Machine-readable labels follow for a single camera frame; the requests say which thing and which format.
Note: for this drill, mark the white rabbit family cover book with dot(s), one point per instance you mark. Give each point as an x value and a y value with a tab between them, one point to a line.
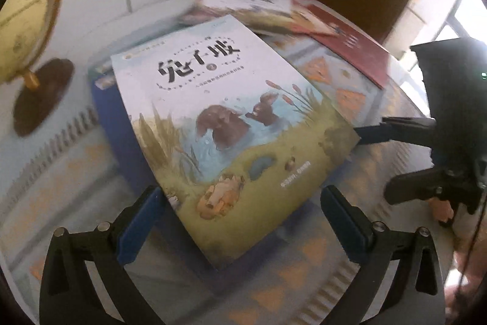
247	5

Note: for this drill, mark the plain blue book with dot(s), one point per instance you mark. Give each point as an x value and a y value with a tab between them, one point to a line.
110	119

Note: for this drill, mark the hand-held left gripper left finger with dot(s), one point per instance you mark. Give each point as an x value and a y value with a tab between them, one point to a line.
140	226

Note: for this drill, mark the beige globe on wooden base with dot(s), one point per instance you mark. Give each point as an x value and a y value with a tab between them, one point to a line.
26	16

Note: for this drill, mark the person's right forearm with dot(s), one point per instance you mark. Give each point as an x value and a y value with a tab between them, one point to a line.
473	279

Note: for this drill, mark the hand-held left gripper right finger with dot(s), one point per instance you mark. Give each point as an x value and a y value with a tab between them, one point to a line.
344	226

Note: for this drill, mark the person's right hand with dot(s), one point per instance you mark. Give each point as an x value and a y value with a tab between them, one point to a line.
441	210

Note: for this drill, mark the white rabbit pond cover book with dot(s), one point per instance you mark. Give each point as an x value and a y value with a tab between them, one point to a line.
228	100

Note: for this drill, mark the dark red book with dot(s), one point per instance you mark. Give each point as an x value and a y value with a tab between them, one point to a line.
357	51

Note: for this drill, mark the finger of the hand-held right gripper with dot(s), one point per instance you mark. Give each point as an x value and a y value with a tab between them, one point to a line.
418	188
399	129

